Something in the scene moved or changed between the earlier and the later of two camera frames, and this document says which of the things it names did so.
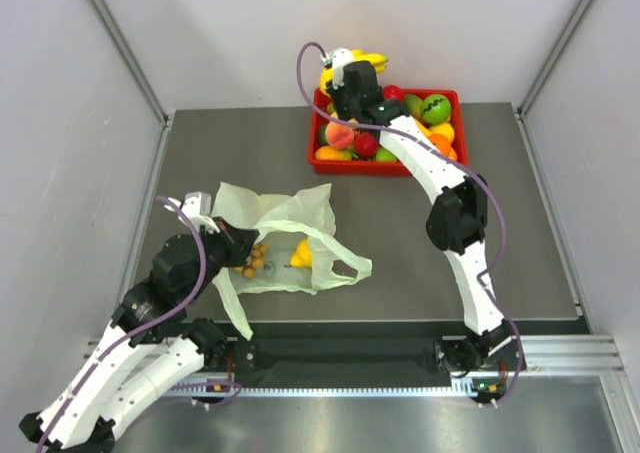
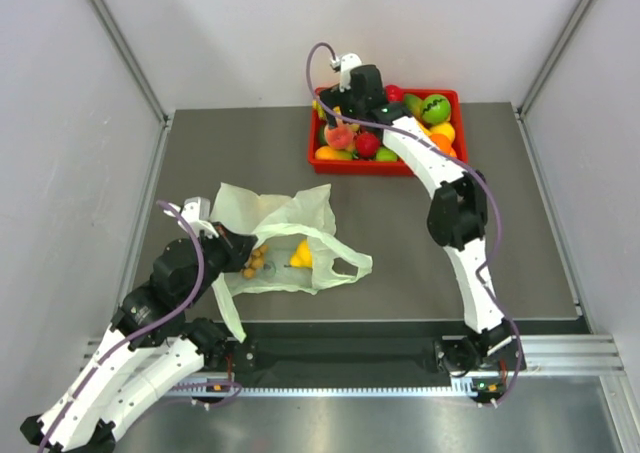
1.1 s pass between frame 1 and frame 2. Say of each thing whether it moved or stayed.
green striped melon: stayed
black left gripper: stayed
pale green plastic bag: stayed
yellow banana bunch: moved
